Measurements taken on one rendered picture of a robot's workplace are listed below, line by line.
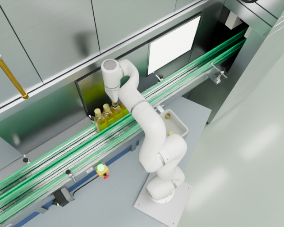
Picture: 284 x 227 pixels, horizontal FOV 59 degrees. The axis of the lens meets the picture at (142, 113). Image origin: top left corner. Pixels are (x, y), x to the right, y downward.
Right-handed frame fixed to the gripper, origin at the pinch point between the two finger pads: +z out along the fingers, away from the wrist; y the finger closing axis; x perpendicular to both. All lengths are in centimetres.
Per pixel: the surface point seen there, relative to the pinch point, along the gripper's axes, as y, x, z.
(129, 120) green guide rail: 6.2, 5.5, 23.5
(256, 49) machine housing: 22, 101, 5
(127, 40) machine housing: -14.8, 20.8, -21.9
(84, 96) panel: -12.3, -12.7, 0.6
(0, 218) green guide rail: 12, -84, 23
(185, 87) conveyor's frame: 6, 56, 31
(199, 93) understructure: -4, 101, 97
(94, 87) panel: -12.3, -5.2, -2.2
